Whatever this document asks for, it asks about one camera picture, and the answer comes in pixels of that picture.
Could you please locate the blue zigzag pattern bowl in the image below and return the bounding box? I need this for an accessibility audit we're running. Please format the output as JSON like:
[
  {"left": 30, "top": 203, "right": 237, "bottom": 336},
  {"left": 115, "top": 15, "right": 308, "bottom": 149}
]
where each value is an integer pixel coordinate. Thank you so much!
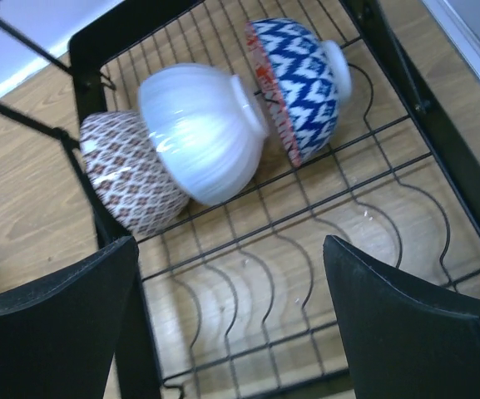
[{"left": 245, "top": 18, "right": 353, "bottom": 167}]

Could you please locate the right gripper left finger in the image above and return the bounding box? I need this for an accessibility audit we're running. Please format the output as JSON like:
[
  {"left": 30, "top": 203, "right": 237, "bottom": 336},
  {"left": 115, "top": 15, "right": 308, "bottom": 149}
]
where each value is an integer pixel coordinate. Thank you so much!
[{"left": 0, "top": 237, "right": 138, "bottom": 398}]

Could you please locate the brown lattice pattern bowl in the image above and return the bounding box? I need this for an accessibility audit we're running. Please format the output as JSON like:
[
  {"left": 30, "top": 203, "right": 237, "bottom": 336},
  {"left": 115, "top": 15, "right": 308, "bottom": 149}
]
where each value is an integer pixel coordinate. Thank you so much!
[{"left": 80, "top": 111, "right": 190, "bottom": 235}]

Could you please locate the black two-tier dish rack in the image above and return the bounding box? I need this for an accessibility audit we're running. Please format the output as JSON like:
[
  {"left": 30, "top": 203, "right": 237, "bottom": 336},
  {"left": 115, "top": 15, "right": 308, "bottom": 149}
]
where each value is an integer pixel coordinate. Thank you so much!
[{"left": 0, "top": 1, "right": 480, "bottom": 398}]

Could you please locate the white ribbed bowl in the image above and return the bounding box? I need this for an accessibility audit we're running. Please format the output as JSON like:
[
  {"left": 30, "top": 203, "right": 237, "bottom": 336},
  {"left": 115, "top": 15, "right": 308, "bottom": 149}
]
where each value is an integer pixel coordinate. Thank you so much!
[{"left": 137, "top": 62, "right": 270, "bottom": 206}]

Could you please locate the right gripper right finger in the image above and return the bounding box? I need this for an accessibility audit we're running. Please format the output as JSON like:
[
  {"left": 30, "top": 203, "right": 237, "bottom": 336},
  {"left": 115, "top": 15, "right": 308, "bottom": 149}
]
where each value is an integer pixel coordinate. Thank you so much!
[{"left": 323, "top": 235, "right": 480, "bottom": 398}]

